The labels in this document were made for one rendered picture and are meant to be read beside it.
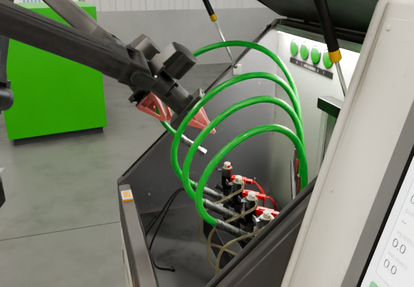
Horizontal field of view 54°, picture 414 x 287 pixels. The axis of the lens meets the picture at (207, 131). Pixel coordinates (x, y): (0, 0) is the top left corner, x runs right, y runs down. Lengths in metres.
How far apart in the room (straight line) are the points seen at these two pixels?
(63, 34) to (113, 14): 6.57
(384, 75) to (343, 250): 0.26
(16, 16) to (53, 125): 3.58
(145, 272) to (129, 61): 0.47
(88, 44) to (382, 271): 0.64
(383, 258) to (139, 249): 0.63
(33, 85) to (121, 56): 3.40
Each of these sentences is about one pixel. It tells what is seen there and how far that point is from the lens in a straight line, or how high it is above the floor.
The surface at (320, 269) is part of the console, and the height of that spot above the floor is 1.15.
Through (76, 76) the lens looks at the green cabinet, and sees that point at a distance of 4.25.
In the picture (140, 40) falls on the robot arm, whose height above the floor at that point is 1.42.
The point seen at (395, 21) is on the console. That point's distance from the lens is 0.64.
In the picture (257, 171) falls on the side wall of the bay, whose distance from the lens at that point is 1.47.
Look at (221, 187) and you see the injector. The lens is 1.06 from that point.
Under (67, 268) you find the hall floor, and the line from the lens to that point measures 2.60.
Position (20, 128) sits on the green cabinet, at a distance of 4.35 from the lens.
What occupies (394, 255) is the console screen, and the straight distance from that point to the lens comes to 0.58.
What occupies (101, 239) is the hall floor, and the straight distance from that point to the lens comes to 2.78.
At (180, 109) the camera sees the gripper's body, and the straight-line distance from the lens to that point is 0.95.
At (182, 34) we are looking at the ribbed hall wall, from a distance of 7.61.
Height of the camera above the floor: 1.58
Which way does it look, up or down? 21 degrees down
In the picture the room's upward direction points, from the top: straight up
